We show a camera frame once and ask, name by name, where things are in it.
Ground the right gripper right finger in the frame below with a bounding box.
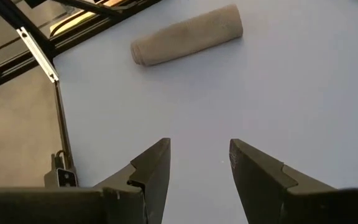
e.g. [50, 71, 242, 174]
[229, 138, 358, 224]

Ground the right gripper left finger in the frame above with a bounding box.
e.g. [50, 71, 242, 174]
[0, 138, 172, 224]

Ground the grey woven towel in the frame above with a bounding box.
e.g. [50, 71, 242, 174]
[130, 3, 244, 67]

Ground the blue table mat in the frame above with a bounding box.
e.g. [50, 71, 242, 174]
[53, 0, 358, 224]

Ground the silver-edged black camera box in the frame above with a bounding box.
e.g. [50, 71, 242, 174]
[55, 167, 78, 188]

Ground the silver aluminium rail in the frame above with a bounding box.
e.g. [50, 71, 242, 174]
[16, 26, 60, 84]

